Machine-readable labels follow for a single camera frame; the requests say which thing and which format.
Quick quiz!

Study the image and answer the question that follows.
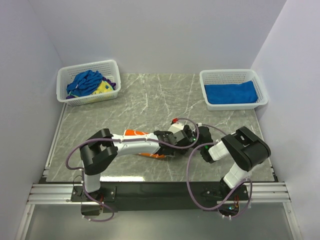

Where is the orange towel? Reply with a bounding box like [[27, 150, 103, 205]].
[[124, 129, 175, 159]]

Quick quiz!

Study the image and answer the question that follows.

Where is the blue towel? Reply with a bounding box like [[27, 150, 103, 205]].
[[204, 81, 258, 105], [66, 70, 103, 97]]

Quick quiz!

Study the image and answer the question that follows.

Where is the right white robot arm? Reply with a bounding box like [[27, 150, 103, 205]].
[[195, 124, 271, 200]]

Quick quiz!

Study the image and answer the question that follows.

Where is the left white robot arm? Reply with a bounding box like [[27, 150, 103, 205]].
[[79, 122, 198, 201]]

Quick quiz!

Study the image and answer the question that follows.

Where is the black base beam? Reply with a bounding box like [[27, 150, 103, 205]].
[[71, 181, 237, 214]]

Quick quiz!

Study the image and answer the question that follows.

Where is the right white plastic basket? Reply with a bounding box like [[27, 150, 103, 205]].
[[199, 69, 268, 111]]

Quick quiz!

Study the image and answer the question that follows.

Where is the white plastic basket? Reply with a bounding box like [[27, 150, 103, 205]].
[[199, 69, 268, 111], [56, 59, 121, 106]]

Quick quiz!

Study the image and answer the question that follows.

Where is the purple towel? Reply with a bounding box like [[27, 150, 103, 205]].
[[102, 77, 117, 90]]

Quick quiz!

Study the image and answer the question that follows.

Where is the yellow patterned towel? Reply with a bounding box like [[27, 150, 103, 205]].
[[91, 80, 114, 95]]

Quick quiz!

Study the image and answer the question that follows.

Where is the left white plastic basket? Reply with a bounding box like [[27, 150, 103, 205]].
[[56, 59, 121, 106]]

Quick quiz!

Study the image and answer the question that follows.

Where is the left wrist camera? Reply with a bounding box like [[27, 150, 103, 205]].
[[168, 118, 185, 134]]

